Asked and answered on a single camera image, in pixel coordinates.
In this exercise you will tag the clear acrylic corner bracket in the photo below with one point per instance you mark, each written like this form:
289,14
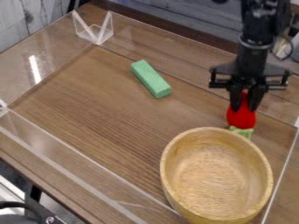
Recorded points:
94,33

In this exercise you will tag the wooden bowl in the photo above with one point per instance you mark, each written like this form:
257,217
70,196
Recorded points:
217,176

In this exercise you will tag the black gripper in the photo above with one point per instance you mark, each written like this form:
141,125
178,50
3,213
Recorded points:
230,77

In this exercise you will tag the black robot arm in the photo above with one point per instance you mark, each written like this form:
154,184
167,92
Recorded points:
265,19

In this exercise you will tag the green rectangular block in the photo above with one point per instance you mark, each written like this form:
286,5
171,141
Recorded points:
153,80

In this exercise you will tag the red plush strawberry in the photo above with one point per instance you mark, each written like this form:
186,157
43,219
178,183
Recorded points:
242,120

